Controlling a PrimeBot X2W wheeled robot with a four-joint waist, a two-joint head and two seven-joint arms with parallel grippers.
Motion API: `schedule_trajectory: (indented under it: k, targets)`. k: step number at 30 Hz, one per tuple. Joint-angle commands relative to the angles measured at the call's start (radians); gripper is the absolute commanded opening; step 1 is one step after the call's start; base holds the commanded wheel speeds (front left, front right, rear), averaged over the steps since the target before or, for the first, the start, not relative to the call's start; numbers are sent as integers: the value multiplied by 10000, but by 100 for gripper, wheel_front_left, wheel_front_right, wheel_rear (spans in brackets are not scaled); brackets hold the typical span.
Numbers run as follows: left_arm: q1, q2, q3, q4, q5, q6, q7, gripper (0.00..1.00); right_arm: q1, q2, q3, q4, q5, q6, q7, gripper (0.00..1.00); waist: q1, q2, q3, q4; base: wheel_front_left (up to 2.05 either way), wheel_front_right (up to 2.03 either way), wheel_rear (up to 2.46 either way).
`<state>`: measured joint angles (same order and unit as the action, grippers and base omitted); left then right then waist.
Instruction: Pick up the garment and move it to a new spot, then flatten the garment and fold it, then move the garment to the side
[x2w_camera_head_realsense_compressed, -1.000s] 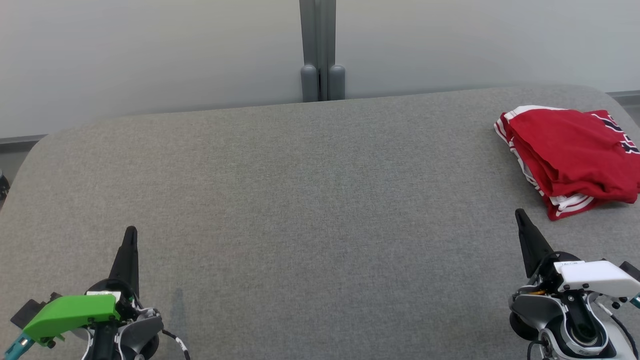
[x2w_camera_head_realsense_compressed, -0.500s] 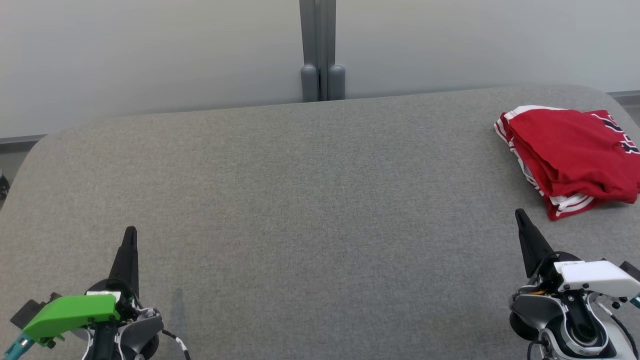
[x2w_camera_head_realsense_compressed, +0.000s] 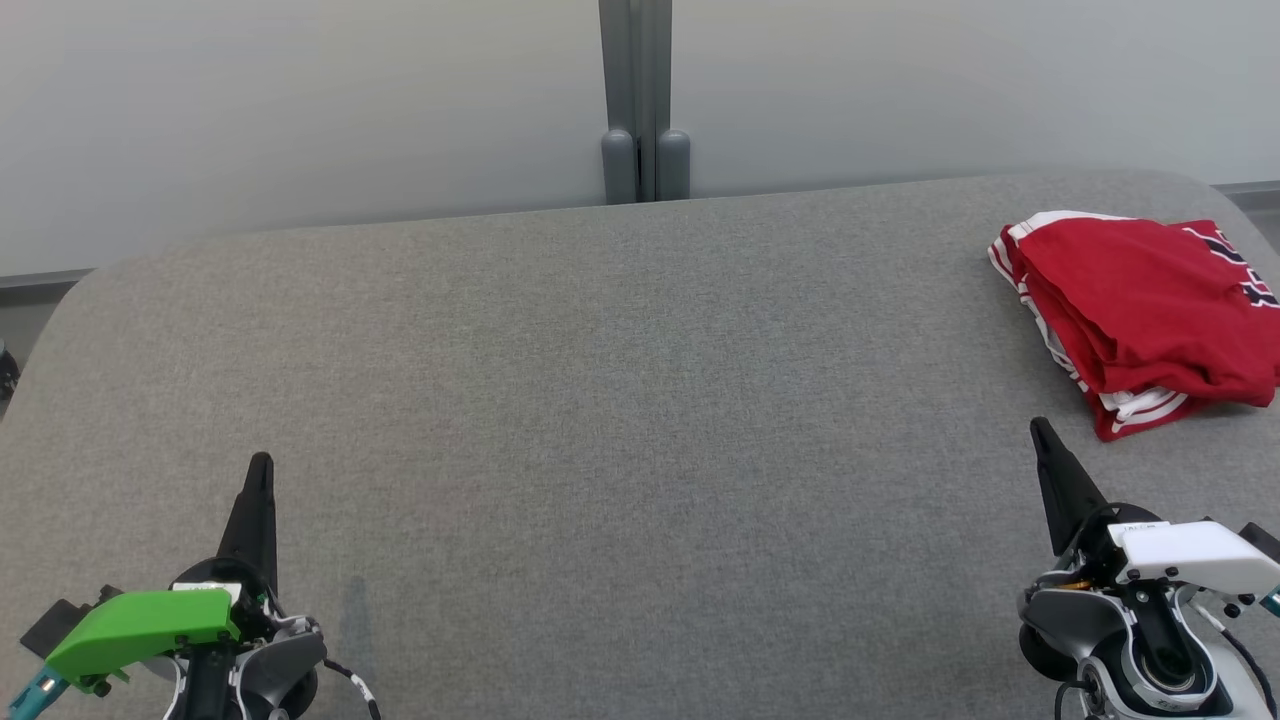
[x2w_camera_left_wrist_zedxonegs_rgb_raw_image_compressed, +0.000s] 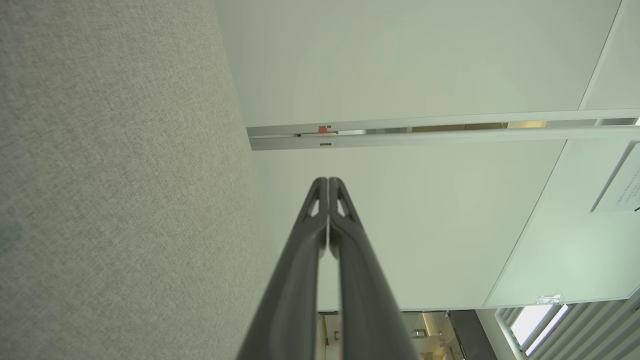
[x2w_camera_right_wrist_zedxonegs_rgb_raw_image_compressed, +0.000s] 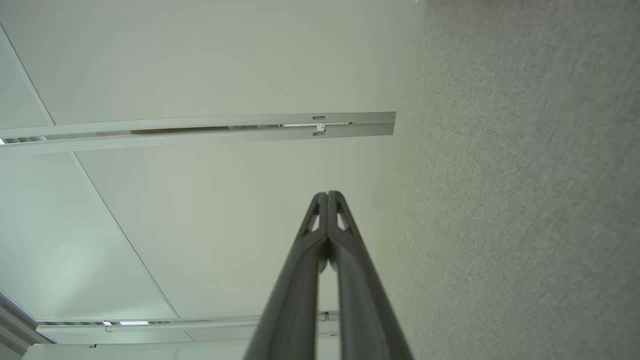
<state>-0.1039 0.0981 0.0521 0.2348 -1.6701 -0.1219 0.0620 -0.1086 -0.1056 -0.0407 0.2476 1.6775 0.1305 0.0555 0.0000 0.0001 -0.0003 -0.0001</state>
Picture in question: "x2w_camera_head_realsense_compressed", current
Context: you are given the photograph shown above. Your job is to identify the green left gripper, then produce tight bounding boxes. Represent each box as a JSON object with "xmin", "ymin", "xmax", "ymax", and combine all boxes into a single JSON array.
[{"xmin": 44, "ymin": 452, "xmax": 279, "ymax": 695}]

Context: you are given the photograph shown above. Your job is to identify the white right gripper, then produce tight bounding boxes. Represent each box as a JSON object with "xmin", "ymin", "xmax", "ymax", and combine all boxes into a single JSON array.
[{"xmin": 1029, "ymin": 416, "xmax": 1280, "ymax": 600}]

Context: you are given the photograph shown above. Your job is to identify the red Bulls basketball jersey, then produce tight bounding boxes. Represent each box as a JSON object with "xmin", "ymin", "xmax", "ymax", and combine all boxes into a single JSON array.
[{"xmin": 987, "ymin": 209, "xmax": 1280, "ymax": 444}]

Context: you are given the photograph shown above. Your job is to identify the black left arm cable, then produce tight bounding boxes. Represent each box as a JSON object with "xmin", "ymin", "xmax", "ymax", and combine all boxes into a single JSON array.
[{"xmin": 320, "ymin": 655, "xmax": 383, "ymax": 720}]

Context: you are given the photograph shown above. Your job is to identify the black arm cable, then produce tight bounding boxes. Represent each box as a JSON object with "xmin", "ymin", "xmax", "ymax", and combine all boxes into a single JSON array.
[
  {"xmin": 320, "ymin": 655, "xmax": 383, "ymax": 720},
  {"xmin": 1218, "ymin": 628, "xmax": 1280, "ymax": 717}
]

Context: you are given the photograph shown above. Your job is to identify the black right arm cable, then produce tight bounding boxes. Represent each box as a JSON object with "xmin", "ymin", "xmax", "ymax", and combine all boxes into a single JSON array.
[{"xmin": 1218, "ymin": 628, "xmax": 1280, "ymax": 717}]

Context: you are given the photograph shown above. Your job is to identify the teal left camera connector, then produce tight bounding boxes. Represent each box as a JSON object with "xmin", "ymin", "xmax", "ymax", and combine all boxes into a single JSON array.
[{"xmin": 4, "ymin": 664, "xmax": 63, "ymax": 718}]

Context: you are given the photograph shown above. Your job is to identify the grey wall baseboard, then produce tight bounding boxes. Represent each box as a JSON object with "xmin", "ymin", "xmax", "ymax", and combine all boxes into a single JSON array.
[
  {"xmin": 1213, "ymin": 181, "xmax": 1280, "ymax": 212},
  {"xmin": 0, "ymin": 267, "xmax": 97, "ymax": 307}
]

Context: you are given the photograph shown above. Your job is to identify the grey partition post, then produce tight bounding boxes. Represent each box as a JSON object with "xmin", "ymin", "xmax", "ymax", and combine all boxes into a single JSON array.
[
  {"xmin": 643, "ymin": 0, "xmax": 692, "ymax": 203},
  {"xmin": 598, "ymin": 0, "xmax": 642, "ymax": 206}
]

